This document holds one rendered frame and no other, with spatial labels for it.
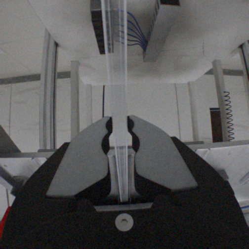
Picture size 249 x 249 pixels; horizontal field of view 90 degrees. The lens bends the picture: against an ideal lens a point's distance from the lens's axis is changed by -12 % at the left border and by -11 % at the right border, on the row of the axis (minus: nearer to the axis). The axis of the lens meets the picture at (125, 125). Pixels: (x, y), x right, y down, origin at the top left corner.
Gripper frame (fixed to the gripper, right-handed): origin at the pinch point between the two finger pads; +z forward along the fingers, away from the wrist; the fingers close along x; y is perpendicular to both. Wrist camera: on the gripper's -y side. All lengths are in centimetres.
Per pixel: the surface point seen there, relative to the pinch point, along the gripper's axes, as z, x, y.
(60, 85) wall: 185, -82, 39
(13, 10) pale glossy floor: 107, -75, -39
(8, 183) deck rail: 2.5, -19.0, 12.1
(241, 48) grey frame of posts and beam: 43, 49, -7
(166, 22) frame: 30.2, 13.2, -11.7
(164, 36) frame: 34.6, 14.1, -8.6
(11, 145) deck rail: 7.0, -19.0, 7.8
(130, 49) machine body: 47.9, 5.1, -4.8
